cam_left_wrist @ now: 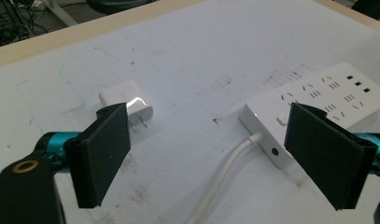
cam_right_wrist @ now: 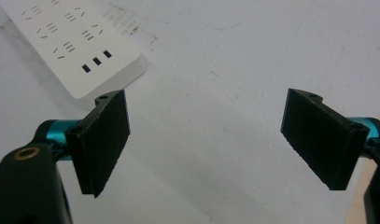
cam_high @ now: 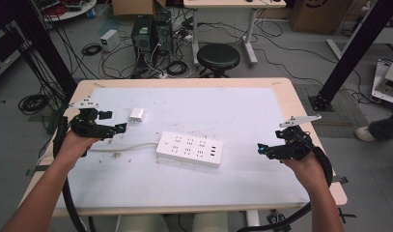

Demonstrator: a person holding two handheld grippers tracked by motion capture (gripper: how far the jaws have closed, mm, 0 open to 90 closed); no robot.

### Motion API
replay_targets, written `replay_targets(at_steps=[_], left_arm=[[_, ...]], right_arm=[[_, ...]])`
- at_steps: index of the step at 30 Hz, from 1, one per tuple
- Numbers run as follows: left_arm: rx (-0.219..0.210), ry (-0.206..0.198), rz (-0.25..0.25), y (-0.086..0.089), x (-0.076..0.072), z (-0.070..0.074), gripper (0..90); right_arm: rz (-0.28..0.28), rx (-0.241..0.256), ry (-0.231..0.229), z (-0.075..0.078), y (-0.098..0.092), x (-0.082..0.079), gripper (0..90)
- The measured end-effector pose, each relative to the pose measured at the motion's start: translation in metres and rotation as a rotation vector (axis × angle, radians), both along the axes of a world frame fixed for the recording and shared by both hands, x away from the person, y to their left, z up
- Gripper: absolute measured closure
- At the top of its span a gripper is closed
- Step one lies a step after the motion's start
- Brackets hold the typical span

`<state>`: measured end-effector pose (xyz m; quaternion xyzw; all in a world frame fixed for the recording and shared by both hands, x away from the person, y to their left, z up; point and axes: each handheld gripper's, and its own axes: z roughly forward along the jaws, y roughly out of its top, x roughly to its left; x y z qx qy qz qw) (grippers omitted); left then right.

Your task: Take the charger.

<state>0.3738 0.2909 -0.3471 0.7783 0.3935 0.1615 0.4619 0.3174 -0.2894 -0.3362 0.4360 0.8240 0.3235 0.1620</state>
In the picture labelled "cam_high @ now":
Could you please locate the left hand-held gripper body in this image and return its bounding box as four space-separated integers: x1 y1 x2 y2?
68 96 119 140

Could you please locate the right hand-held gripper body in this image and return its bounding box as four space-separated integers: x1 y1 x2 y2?
271 114 323 161

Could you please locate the person's left hand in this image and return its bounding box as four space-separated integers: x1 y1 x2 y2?
56 130 101 169

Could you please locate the person's right hand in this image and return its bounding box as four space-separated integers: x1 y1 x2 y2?
280 151 329 191

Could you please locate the white charger plug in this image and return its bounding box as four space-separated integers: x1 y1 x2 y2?
128 107 146 124

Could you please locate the dark floor mat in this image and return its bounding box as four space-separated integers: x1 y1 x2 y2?
294 83 370 139

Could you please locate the white table leg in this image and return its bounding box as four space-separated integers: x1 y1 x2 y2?
245 210 261 227

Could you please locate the white power strip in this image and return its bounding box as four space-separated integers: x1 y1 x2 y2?
155 130 224 169

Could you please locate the white power supply box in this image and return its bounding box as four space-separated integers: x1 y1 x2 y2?
99 29 121 53

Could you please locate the white table mat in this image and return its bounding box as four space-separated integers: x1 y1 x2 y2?
54 86 312 211

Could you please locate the black computer tower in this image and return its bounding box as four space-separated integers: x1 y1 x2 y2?
130 14 155 70
153 18 175 56

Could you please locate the black round stool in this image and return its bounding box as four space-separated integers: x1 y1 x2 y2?
196 43 241 79

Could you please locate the small cardboard box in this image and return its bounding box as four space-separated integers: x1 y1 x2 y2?
111 0 167 17

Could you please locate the white machine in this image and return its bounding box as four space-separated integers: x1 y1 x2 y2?
371 58 393 106

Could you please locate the round white table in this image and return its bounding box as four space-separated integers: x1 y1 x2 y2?
33 0 98 23

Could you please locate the large cardboard box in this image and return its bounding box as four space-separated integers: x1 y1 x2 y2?
290 0 354 35

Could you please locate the white desk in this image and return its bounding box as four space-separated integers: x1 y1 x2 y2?
182 0 288 68

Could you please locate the white power strip cable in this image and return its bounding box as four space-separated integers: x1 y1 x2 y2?
87 142 159 153

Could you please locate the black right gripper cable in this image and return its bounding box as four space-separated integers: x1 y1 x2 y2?
236 145 334 232

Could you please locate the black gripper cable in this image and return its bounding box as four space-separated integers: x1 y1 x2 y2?
52 115 89 232
236 145 334 232

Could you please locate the coiled black cable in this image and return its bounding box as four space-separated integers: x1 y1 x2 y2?
165 60 189 77
81 43 103 57
17 94 51 116

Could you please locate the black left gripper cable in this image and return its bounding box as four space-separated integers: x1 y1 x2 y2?
52 115 89 232

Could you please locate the black metal post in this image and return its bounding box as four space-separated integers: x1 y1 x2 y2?
308 0 393 112
10 0 78 98

